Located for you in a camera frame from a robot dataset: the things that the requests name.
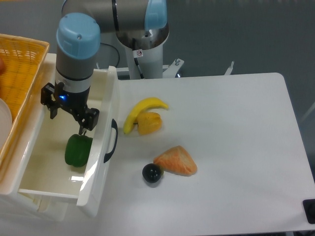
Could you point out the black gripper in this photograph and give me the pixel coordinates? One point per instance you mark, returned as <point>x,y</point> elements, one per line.
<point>75,103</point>

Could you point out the green bell pepper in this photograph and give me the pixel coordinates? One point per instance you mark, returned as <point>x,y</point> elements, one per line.
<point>77,150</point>

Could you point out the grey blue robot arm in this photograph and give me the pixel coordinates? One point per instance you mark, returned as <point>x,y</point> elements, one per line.
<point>140,25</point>

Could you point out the open white upper drawer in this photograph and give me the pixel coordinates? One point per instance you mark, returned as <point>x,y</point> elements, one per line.
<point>58,185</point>

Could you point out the orange yellow bell pepper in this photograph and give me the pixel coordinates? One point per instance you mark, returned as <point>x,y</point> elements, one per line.
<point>148,122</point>

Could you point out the yellow woven basket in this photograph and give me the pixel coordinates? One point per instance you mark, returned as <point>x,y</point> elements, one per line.
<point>23,58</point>

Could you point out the white plate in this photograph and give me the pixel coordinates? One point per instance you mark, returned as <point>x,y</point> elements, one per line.
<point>5,122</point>

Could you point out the yellow banana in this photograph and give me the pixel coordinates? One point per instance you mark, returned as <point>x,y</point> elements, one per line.
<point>141,106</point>

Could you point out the dark round eggplant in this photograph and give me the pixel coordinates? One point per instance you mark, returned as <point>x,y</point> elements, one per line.
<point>152,173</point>

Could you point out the orange bread wedge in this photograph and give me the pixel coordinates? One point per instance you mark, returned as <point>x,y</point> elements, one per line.
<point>176,160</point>

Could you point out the black corner device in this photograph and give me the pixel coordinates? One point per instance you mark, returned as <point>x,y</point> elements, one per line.
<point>309,208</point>

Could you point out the black drawer handle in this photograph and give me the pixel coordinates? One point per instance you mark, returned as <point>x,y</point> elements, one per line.
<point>112,141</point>

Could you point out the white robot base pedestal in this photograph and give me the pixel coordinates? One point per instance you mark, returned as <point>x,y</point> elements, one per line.
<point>144,54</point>

